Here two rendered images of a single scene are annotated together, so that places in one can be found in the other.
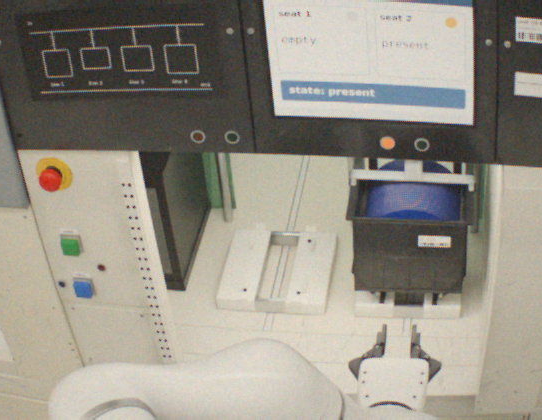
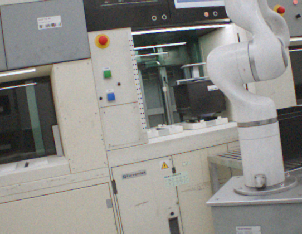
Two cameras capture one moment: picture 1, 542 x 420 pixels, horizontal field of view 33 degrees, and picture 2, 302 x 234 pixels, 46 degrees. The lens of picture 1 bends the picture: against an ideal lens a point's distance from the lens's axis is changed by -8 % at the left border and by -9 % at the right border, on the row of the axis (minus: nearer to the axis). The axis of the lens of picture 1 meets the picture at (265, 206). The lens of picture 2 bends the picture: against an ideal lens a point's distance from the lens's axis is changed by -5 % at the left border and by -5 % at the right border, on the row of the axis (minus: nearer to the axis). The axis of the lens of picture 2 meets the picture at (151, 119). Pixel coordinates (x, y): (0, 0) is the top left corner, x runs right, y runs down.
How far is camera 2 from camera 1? 1.58 m
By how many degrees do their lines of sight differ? 46
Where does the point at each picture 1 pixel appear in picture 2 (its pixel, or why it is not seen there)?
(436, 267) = (215, 99)
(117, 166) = (127, 33)
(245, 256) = not seen: hidden behind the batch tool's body
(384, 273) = (199, 105)
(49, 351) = (89, 145)
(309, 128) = (185, 11)
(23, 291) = (82, 107)
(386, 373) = not seen: hidden behind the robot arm
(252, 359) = not seen: outside the picture
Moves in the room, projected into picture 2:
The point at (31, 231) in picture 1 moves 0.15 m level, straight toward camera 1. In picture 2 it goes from (90, 70) to (113, 63)
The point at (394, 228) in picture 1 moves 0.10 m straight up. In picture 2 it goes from (199, 84) to (196, 66)
